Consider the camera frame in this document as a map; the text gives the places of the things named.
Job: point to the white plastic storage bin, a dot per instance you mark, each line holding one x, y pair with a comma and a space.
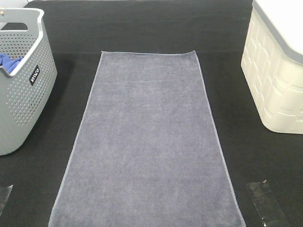
272, 63

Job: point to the clear tape strip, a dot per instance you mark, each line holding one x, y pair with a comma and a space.
266, 204
4, 196

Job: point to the grey perforated laundry basket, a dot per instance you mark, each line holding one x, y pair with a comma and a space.
25, 91

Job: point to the blue cloth in basket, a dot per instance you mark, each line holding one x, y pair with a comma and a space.
8, 63

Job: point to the clear tape strip right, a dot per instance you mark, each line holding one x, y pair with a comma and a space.
266, 204

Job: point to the clear tape strip left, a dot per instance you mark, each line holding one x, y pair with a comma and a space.
4, 196

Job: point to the grey microfibre towel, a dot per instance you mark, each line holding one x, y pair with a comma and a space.
147, 153

